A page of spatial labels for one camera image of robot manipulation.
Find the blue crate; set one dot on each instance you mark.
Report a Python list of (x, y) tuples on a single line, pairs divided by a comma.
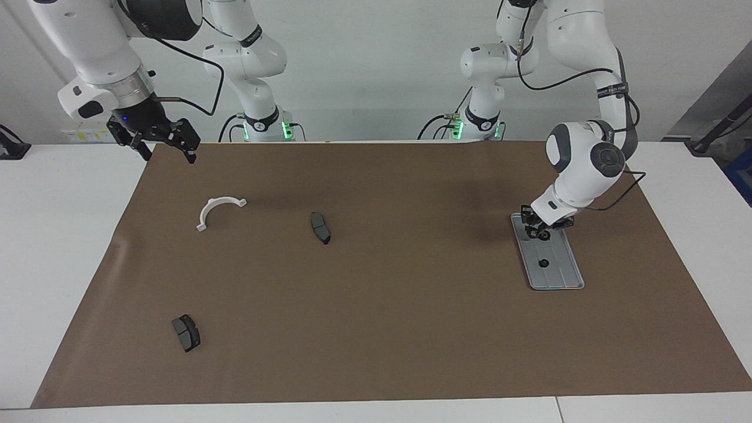
[(741, 176)]

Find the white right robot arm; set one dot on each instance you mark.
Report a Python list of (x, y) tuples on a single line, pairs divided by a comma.
[(94, 47)]

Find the black stand pole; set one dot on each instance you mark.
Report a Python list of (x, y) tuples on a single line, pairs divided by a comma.
[(722, 126)]

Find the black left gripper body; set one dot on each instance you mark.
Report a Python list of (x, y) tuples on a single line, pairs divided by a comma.
[(552, 224)]

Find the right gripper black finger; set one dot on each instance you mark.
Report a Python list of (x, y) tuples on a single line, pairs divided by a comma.
[(187, 136), (131, 138)]

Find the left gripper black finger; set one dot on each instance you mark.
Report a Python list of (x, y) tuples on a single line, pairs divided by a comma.
[(566, 223), (529, 220)]

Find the wide dark grey brake pad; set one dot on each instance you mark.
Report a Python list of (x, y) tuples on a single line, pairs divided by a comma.
[(187, 333)]

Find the white curved plastic bracket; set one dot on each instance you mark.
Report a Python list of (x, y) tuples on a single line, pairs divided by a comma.
[(218, 201)]

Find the narrow dark grey brake pad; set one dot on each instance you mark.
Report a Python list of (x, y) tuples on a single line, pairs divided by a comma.
[(320, 228)]

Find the brown table mat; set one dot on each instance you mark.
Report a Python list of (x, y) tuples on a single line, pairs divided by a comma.
[(376, 329)]

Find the silver metal tray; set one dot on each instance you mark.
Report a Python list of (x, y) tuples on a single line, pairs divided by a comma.
[(558, 264)]

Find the black clamp mount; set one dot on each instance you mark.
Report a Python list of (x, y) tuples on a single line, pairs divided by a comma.
[(12, 150)]

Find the white yellow wall socket box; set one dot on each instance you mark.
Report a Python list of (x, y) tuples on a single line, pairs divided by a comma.
[(88, 135)]

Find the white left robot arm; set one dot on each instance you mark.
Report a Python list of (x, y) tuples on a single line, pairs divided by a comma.
[(581, 170)]

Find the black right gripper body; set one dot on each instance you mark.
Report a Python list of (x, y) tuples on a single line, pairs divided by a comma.
[(142, 117)]

